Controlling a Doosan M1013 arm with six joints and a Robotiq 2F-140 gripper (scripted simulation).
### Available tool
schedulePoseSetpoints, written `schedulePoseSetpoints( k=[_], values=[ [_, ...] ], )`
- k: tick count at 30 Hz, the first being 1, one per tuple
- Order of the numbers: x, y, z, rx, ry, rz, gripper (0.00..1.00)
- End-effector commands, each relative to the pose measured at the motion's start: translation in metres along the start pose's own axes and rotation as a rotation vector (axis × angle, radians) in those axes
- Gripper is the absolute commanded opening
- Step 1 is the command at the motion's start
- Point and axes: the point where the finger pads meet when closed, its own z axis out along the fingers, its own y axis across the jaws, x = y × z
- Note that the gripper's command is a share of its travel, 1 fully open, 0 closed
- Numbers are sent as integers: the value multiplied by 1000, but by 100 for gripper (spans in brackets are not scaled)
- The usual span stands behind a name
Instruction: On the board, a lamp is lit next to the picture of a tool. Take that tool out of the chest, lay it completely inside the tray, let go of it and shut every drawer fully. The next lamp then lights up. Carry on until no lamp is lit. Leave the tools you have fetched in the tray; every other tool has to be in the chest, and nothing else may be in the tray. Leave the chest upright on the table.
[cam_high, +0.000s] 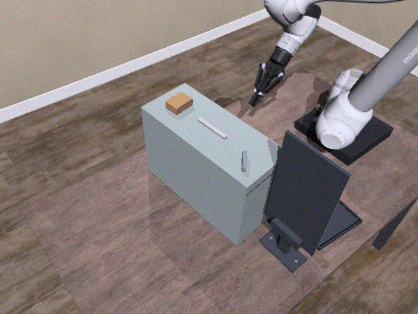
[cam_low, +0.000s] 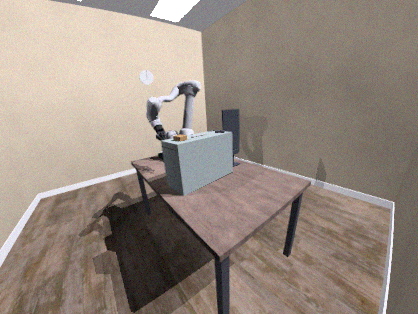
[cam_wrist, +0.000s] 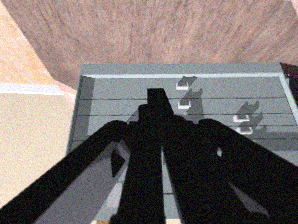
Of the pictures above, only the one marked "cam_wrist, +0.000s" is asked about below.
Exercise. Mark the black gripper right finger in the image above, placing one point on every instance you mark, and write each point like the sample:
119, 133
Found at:
260, 187

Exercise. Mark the pale grey box-shaped chest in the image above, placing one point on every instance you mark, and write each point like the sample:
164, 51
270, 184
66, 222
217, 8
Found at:
107, 92

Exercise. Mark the dark grey board on stand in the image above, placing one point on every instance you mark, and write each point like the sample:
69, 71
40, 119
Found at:
293, 84

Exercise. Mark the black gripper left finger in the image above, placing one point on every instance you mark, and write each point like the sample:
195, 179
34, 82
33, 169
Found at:
75, 188

